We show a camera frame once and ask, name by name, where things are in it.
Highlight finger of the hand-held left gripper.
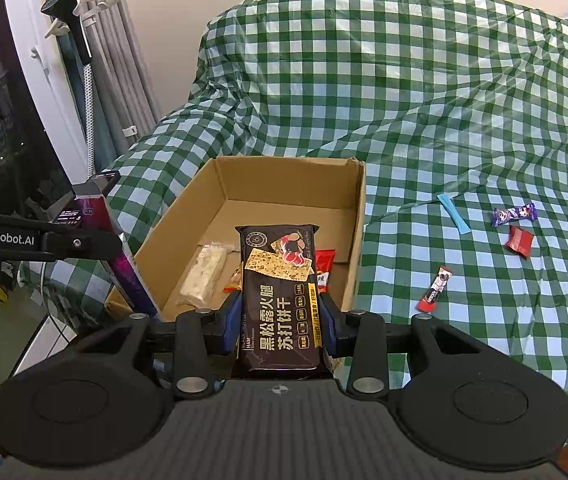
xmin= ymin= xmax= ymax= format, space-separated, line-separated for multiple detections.
xmin=39 ymin=220 xmax=124 ymax=262

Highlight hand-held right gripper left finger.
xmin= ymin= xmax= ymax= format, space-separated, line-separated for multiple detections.
xmin=71 ymin=291 xmax=243 ymax=401

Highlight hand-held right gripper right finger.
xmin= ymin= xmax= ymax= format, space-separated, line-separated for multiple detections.
xmin=320 ymin=291 xmax=499 ymax=395

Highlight black cracker packet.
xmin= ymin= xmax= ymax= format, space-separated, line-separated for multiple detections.
xmin=235 ymin=224 xmax=335 ymax=380

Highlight purple long stick packet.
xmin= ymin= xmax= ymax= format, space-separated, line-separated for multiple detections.
xmin=96 ymin=195 xmax=159 ymax=318

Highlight white nougat packet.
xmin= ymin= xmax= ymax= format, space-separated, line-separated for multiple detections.
xmin=176 ymin=243 xmax=228 ymax=307

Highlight red peanut packet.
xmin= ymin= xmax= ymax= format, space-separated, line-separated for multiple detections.
xmin=314 ymin=249 xmax=337 ymax=293

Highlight red black coffee stick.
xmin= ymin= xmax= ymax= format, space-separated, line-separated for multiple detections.
xmin=417 ymin=266 xmax=453 ymax=314

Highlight brown cardboard box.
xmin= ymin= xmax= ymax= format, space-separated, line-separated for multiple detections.
xmin=105 ymin=155 xmax=367 ymax=323

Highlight blue stick packet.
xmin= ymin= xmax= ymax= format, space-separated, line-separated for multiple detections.
xmin=437 ymin=193 xmax=469 ymax=236

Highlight red square packet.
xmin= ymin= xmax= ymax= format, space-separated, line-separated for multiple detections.
xmin=504 ymin=225 xmax=535 ymax=260

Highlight purple candy wrapper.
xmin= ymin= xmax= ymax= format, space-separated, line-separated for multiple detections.
xmin=492 ymin=202 xmax=537 ymax=227

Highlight teal curtain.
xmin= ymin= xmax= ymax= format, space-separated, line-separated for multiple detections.
xmin=59 ymin=0 xmax=115 ymax=181

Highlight grey curtain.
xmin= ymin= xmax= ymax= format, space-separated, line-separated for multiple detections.
xmin=79 ymin=0 xmax=163 ymax=161

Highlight green checkered cloth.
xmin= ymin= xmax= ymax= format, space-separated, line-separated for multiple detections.
xmin=19 ymin=0 xmax=568 ymax=446

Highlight white window frame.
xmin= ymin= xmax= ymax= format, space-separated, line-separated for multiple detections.
xmin=0 ymin=0 xmax=95 ymax=186

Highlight black garment steamer with hose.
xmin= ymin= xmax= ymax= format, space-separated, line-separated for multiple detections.
xmin=40 ymin=0 xmax=99 ymax=182

